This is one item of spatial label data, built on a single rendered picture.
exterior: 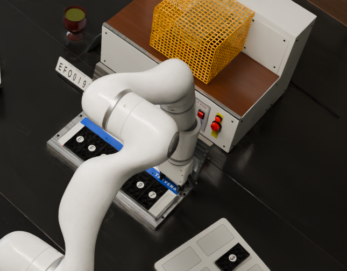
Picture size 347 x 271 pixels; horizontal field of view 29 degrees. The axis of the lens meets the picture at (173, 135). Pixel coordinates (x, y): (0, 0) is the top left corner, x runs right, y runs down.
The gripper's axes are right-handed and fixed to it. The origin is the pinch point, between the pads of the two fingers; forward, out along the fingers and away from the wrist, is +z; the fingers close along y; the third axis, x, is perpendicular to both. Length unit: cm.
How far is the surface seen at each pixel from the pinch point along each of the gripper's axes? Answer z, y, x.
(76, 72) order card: -1, -49, 10
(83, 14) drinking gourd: -6, -62, 27
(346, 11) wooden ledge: 4, 2, 107
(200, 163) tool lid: -9.1, 5.2, 5.5
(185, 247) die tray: 3.2, 16.0, -13.4
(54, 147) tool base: 1.9, -35.3, -14.6
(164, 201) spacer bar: 1.1, 2.5, -6.5
